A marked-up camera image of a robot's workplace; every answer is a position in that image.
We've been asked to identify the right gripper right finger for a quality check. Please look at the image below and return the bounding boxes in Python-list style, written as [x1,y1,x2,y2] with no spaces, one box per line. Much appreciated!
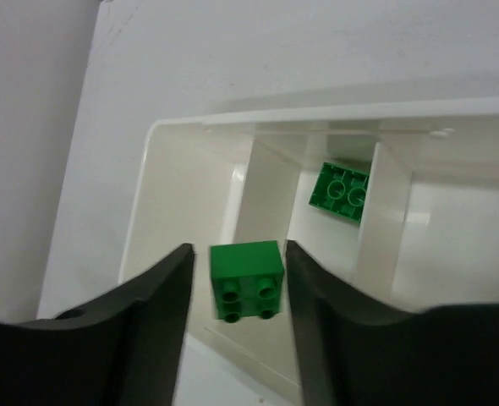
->
[286,240,499,405]

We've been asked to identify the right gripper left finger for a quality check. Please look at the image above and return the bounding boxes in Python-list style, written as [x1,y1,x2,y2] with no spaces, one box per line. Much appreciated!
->
[0,244,195,405]

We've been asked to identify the small green lego brick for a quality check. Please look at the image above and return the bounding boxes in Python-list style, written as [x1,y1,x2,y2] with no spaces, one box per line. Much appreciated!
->
[209,240,285,324]

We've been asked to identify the white three-compartment tray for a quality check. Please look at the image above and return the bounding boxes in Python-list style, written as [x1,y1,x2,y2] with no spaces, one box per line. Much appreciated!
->
[120,96,499,405]

